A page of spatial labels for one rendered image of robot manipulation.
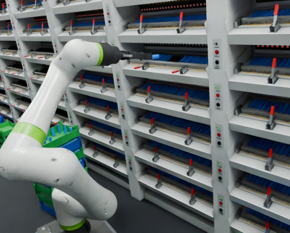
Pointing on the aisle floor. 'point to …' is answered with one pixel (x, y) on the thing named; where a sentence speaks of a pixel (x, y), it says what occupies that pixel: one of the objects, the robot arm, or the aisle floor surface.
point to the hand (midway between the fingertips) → (144, 56)
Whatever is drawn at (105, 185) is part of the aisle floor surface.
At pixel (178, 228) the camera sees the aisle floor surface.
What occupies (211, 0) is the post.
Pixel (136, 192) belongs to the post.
